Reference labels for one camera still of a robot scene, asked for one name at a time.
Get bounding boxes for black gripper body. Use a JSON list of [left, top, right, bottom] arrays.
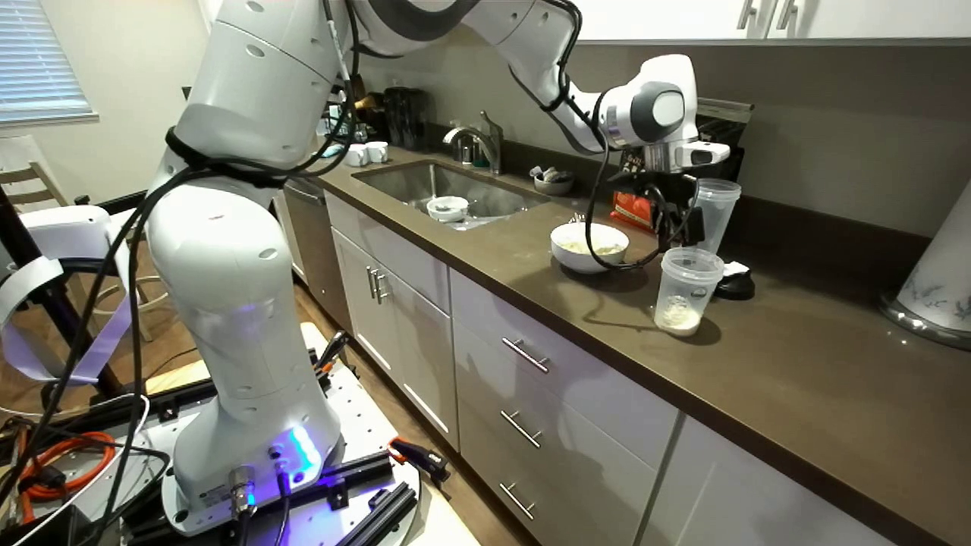
[[656, 168, 711, 217]]

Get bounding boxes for tall clear shaker bottle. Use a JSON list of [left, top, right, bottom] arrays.
[[691, 176, 743, 256]]

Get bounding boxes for short clear shaker bottle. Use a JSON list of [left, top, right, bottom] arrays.
[[652, 241, 728, 340]]

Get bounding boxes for black shaker lid white cap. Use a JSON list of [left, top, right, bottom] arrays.
[[713, 257, 758, 304]]

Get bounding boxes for white ceramic bowl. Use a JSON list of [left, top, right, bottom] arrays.
[[545, 217, 633, 277]]

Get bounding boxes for small silver metal object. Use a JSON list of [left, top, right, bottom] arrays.
[[525, 160, 577, 197]]

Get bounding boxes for light lower kitchen cabinets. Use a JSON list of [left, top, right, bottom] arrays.
[[281, 186, 898, 546]]

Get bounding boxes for chrome kitchen faucet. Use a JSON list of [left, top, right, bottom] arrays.
[[441, 110, 506, 176]]

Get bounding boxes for small white bowl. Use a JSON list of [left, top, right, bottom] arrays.
[[420, 191, 472, 225]]

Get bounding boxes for metal paper towel holder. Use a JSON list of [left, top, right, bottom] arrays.
[[878, 291, 971, 356]]

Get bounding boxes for white upper kitchen cabinets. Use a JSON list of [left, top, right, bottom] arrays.
[[565, 0, 971, 48]]

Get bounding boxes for stainless steel sink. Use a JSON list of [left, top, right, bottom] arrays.
[[352, 156, 544, 234]]

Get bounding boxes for black coffee maker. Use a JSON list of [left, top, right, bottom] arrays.
[[380, 84, 434, 154]]

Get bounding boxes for chrome countertop appliance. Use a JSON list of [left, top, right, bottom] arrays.
[[344, 91, 388, 145]]

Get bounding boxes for black orange bar clamp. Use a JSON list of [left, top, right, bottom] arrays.
[[312, 329, 352, 383], [388, 432, 452, 488]]

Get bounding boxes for dark built-in dishwasher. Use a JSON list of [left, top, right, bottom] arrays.
[[279, 176, 352, 329]]

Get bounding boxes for light wooden plank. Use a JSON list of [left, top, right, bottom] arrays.
[[140, 359, 222, 399]]

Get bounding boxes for black tripod leg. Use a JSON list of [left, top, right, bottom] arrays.
[[0, 186, 131, 403]]

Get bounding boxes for wooden chair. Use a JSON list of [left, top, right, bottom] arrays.
[[0, 160, 68, 216]]

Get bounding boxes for white window blinds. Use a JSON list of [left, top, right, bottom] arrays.
[[0, 0, 100, 127]]

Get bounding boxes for silver bar drawer handle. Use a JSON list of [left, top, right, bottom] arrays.
[[497, 407, 545, 453], [501, 333, 552, 376], [494, 480, 541, 521]]

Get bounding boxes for perforated metal robot base plate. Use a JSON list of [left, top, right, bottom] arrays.
[[131, 318, 478, 546]]

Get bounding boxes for black aluminium rail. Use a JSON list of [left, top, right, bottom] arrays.
[[296, 448, 397, 509], [341, 481, 420, 546]]

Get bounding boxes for white curved plastic frame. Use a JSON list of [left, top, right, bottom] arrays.
[[0, 201, 140, 388]]

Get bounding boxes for orange cable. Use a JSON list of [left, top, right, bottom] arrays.
[[13, 428, 125, 525]]

